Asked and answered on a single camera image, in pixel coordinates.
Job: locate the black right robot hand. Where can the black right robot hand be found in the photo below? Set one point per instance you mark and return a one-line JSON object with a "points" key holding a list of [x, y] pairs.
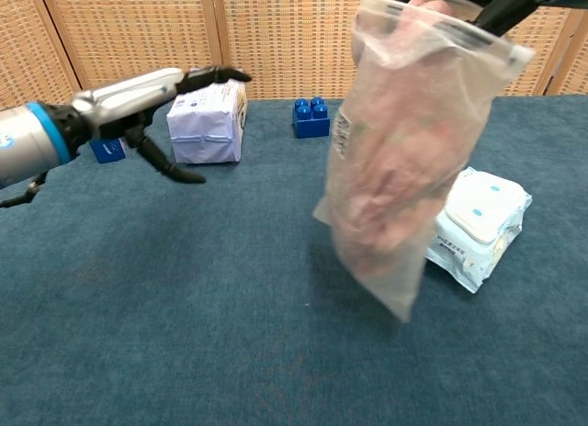
{"points": [[500, 8]]}

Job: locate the lavender tissue pack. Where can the lavender tissue pack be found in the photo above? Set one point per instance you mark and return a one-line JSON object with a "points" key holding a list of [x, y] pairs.
{"points": [[202, 132]]}

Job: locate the dark teal carpet surface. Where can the dark teal carpet surface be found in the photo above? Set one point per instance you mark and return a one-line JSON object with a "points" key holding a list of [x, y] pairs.
{"points": [[184, 329]]}

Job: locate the blue building block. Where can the blue building block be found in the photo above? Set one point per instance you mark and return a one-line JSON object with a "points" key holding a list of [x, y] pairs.
{"points": [[312, 123]]}

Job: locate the translucent white zip bag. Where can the translucent white zip bag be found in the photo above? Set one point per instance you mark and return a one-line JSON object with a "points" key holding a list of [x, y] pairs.
{"points": [[404, 123]]}

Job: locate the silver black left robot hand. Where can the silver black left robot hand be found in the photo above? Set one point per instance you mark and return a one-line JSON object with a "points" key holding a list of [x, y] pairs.
{"points": [[119, 102]]}

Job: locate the light blue wet wipes pack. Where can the light blue wet wipes pack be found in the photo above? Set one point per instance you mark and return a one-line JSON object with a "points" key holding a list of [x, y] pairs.
{"points": [[491, 215]]}

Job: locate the small blue carton box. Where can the small blue carton box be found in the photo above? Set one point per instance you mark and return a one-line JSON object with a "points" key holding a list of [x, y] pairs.
{"points": [[110, 150]]}

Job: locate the wicker folding screen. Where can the wicker folding screen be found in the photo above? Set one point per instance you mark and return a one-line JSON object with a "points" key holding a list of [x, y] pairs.
{"points": [[138, 31]]}

